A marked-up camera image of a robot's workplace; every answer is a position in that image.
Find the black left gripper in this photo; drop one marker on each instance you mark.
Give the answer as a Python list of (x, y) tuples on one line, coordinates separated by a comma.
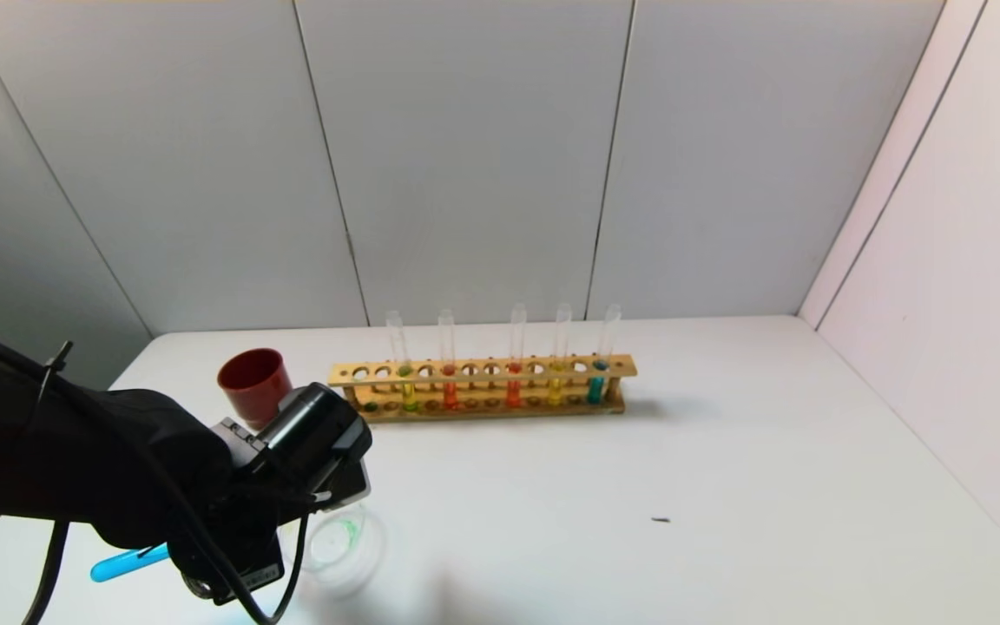
[(250, 574)]

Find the blue pigment test tube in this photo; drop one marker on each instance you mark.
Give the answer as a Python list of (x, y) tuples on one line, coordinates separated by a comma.
[(595, 391), (122, 564)]

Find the yellow-green pigment test tube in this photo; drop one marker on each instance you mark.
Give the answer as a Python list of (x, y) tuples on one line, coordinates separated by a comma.
[(411, 398)]

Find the clear glass beaker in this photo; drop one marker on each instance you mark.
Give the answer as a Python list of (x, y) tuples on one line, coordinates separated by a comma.
[(344, 542)]

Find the orange pigment test tube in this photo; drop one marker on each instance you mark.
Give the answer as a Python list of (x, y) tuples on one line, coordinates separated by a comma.
[(450, 396), (514, 395)]

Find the wooden test tube rack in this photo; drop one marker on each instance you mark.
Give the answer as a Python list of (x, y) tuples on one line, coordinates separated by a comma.
[(500, 378)]

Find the yellow pigment test tube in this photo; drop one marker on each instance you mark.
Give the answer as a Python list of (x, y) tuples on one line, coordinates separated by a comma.
[(555, 392)]

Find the dark red plastic cup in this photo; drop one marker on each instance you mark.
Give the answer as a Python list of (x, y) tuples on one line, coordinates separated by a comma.
[(253, 382)]

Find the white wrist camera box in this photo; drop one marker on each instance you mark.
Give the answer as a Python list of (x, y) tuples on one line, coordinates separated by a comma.
[(351, 486)]

